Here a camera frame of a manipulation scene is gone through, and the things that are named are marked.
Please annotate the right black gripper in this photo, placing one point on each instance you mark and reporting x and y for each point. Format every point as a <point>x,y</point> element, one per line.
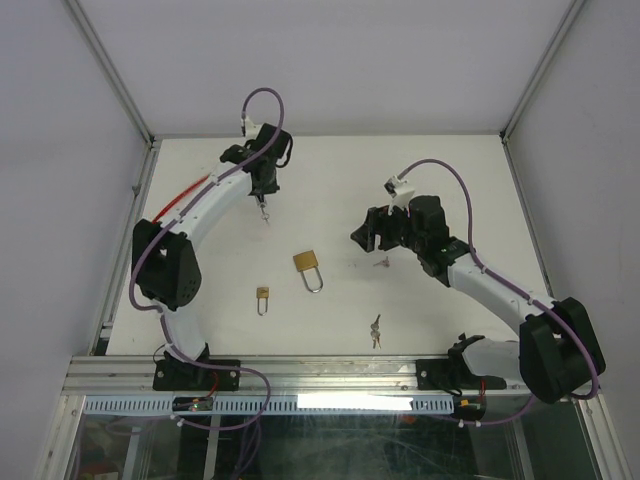
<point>380,220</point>

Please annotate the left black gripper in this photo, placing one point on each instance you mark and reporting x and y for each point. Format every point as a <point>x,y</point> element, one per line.
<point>266,190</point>

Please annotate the red cable lock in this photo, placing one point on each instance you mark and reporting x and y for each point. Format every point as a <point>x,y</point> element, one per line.
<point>178,198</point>

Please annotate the silver key pair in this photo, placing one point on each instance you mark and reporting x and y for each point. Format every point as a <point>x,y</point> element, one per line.
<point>263,207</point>

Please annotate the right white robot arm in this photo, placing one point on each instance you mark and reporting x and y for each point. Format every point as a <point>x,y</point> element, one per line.
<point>556,351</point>

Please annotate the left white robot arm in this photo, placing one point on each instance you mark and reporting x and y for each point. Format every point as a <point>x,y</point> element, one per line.
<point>165,274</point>

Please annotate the silver key bunch front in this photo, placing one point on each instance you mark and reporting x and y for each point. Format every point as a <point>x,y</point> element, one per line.
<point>375,333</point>

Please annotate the silver keys near centre right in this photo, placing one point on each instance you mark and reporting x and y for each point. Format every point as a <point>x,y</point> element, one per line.
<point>384,262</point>

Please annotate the large brass padlock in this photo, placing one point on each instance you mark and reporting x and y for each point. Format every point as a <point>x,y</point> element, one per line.
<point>306,262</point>

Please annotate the small brass padlock long shackle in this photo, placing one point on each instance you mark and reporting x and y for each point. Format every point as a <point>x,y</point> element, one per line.
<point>262,299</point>

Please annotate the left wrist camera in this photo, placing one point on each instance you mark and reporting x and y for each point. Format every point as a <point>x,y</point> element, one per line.
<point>249,129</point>

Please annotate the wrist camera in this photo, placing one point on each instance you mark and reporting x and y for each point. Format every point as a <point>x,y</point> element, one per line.
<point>400,192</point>
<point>249,129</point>

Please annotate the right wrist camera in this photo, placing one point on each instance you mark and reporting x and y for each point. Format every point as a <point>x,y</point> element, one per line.
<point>400,192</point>

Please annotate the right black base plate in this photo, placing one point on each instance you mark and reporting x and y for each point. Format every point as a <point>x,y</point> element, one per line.
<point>453,376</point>

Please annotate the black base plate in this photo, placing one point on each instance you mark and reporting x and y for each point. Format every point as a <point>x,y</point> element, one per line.
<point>173,375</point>
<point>453,376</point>

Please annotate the left aluminium frame post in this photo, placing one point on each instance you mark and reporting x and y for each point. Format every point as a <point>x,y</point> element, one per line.
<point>96,47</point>

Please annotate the aluminium frame post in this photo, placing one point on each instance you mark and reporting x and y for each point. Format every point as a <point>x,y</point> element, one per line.
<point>558,38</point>
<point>96,47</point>

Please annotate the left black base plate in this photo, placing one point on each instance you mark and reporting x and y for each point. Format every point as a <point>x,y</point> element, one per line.
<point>173,375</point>

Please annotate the aluminium mounting rail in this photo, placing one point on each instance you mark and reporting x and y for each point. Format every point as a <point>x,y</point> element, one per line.
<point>376,374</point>

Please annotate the white slotted cable duct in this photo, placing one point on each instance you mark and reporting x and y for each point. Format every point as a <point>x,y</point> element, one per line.
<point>298,404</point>

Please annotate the right aluminium frame post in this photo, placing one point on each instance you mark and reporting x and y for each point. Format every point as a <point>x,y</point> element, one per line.
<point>558,38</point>

